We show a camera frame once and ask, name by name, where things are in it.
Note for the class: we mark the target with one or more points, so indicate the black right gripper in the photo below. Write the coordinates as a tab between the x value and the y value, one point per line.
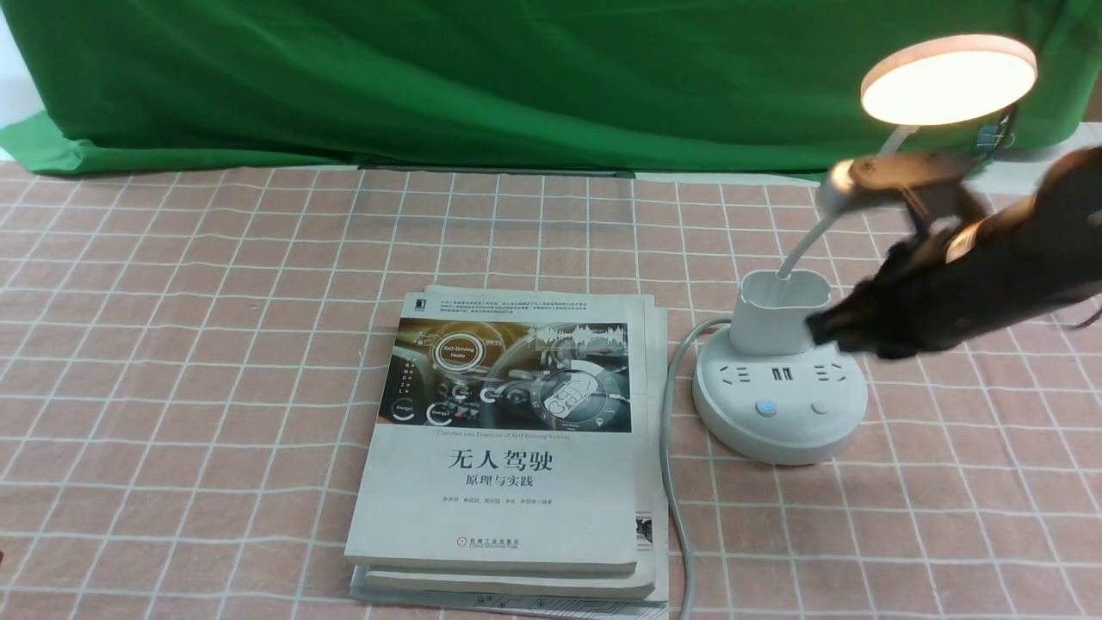
1039	255

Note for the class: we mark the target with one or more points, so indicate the white desk lamp with sockets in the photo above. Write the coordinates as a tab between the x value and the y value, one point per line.
761	385

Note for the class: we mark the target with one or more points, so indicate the metal binder clip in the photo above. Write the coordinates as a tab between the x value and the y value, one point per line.
992	139

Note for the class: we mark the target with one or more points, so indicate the bottom white book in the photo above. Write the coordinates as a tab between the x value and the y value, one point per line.
661	517

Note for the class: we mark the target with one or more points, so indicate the top self-driving textbook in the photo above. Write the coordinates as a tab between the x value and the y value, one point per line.
508	448

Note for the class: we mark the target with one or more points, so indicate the pink checkered tablecloth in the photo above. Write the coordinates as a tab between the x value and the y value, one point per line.
190	363

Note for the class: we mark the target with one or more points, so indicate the green backdrop cloth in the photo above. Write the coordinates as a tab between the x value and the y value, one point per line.
717	86

